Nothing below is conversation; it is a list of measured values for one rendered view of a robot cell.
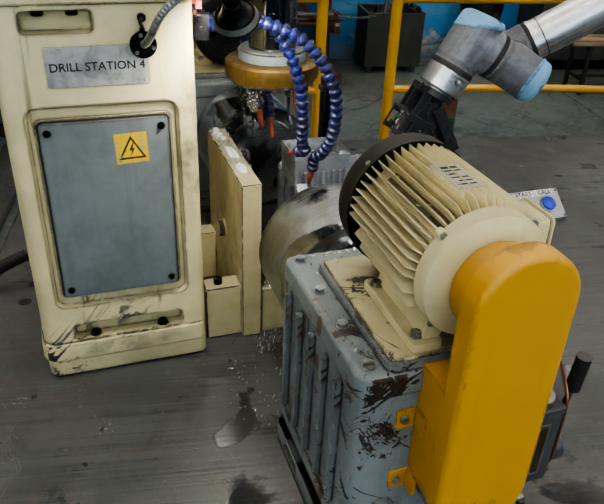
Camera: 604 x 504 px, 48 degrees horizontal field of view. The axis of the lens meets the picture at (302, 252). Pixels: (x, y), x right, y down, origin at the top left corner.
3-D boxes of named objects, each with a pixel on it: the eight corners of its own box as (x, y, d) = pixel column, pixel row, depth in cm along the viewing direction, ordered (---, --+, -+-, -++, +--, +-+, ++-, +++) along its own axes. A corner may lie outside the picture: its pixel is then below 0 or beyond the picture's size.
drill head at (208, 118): (218, 226, 160) (216, 123, 147) (186, 159, 193) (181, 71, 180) (319, 213, 167) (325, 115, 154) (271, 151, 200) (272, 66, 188)
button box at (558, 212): (485, 237, 141) (497, 226, 137) (474, 206, 144) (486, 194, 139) (554, 226, 146) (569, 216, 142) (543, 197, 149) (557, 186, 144)
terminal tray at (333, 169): (294, 191, 141) (295, 158, 137) (280, 170, 150) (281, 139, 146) (349, 185, 144) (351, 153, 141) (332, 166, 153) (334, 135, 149)
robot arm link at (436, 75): (454, 74, 144) (478, 87, 136) (441, 94, 145) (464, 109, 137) (424, 54, 139) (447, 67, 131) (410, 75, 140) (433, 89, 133)
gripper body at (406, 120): (379, 125, 143) (411, 74, 140) (409, 142, 147) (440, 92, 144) (395, 138, 137) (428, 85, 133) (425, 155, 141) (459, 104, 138)
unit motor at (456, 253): (409, 549, 84) (463, 254, 63) (318, 378, 110) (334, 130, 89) (581, 499, 91) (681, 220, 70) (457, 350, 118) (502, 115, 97)
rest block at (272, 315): (260, 332, 144) (261, 284, 138) (252, 313, 150) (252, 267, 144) (287, 327, 146) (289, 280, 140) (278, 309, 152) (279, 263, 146)
